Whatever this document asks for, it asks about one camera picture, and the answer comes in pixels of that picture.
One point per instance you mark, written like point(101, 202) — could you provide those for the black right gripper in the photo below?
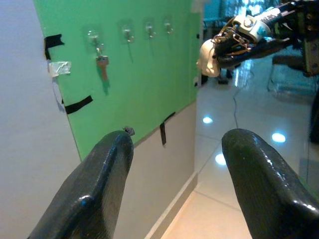
point(310, 30)

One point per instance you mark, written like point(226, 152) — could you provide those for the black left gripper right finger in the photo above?
point(269, 189)

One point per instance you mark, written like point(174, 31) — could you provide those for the clear adhesive metal hook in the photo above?
point(127, 32)
point(94, 37)
point(150, 29)
point(168, 26)

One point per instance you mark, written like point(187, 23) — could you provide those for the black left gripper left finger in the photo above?
point(99, 179)

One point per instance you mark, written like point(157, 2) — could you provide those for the green wall board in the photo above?
point(149, 74)

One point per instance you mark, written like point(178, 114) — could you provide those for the crumpled silver tape piece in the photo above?
point(59, 68)

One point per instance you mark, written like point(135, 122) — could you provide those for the white wall baseboard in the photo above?
point(174, 199)

